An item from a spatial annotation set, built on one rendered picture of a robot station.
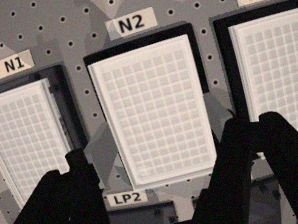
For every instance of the grey perforated base plate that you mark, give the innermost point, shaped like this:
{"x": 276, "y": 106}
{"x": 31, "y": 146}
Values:
{"x": 65, "y": 31}

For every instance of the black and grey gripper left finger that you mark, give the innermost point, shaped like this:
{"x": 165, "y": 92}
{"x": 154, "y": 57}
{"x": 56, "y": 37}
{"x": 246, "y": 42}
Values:
{"x": 89, "y": 171}

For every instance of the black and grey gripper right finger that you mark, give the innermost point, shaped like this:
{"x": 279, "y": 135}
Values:
{"x": 227, "y": 198}

